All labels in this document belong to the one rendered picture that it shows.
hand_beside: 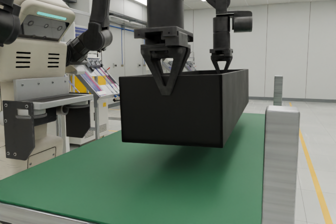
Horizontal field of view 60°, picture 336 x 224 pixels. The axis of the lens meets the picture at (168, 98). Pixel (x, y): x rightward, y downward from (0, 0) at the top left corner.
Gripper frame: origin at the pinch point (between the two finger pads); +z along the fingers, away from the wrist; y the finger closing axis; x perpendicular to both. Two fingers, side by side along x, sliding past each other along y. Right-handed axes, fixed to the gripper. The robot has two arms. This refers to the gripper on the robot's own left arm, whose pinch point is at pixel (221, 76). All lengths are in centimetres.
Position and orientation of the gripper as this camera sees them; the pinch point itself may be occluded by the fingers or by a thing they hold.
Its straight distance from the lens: 101.3
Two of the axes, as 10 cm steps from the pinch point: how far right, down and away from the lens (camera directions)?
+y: 3.3, -1.2, 9.4
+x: -9.4, -0.1, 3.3
